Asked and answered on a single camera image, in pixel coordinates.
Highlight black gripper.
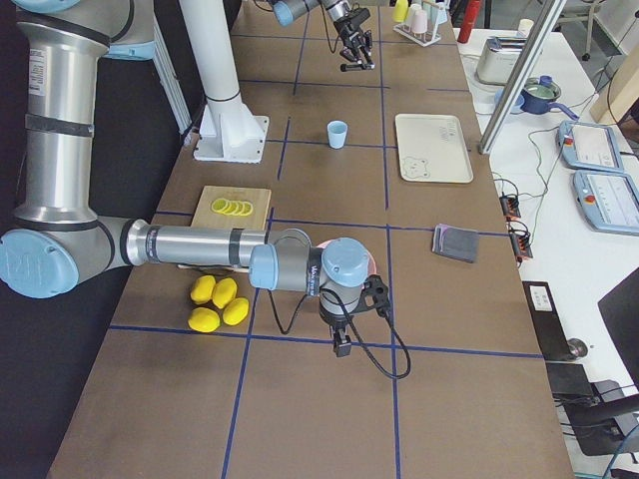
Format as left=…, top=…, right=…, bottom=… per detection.
left=319, top=298, right=351, bottom=356
left=333, top=7, right=375, bottom=72

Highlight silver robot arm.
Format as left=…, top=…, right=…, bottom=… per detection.
left=270, top=0, right=375, bottom=72
left=1, top=1, right=381, bottom=357

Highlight yellow cup on rack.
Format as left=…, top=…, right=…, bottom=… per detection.
left=392, top=0, right=409, bottom=24

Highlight white cup rack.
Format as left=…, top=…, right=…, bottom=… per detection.
left=392, top=0, right=448, bottom=47

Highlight pink cup on rack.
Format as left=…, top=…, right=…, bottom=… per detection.
left=410, top=9, right=428, bottom=35

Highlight light blue plastic cup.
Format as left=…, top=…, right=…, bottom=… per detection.
left=326, top=120, right=348, bottom=150

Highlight yellow lemon front right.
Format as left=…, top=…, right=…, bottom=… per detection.
left=223, top=297, right=250, bottom=326

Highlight yellow lemon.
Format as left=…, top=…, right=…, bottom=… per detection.
left=190, top=274, right=217, bottom=304
left=188, top=307, right=221, bottom=333
left=223, top=297, right=250, bottom=326
left=212, top=277, right=238, bottom=309

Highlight cream bear tray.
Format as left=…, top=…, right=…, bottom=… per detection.
left=394, top=114, right=473, bottom=184

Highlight red bottle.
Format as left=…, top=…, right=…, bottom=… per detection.
left=457, top=0, right=482, bottom=44

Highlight yellow lemon back right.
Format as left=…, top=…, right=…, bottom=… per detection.
left=212, top=277, right=238, bottom=309

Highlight silver toaster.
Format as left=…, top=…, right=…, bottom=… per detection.
left=476, top=36, right=526, bottom=85

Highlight yellow lemon front left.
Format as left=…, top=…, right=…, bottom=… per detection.
left=188, top=307, right=221, bottom=333

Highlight yellow lemon back left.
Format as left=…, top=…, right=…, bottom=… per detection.
left=190, top=274, right=217, bottom=304

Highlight grey folded cloth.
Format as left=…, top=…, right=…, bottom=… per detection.
left=432, top=224, right=479, bottom=263

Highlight lemon slices row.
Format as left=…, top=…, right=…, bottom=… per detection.
left=211, top=198, right=254, bottom=217

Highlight wooden cutting board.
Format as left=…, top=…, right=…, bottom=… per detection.
left=177, top=185, right=273, bottom=274

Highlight blue pot with lid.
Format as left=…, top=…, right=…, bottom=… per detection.
left=521, top=75, right=578, bottom=121

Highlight lower orange power strip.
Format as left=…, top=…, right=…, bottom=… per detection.
left=507, top=221, right=533, bottom=263

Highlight orange power strip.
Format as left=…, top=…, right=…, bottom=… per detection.
left=507, top=221, right=533, bottom=263
left=499, top=195, right=521, bottom=221

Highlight upper orange power strip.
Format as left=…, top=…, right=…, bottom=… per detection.
left=499, top=195, right=521, bottom=221

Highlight upper teach pendant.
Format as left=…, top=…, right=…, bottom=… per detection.
left=557, top=120, right=624, bottom=173

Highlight teach pendant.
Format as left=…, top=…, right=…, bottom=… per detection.
left=572, top=170, right=638, bottom=236
left=557, top=120, right=624, bottom=173

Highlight lower teach pendant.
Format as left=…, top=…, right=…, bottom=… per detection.
left=572, top=170, right=638, bottom=236

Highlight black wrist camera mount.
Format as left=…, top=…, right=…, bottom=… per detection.
left=359, top=274, right=391, bottom=319

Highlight aluminium frame post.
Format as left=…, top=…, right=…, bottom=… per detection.
left=478, top=0, right=566, bottom=155

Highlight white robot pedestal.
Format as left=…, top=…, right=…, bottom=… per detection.
left=180, top=0, right=270, bottom=164

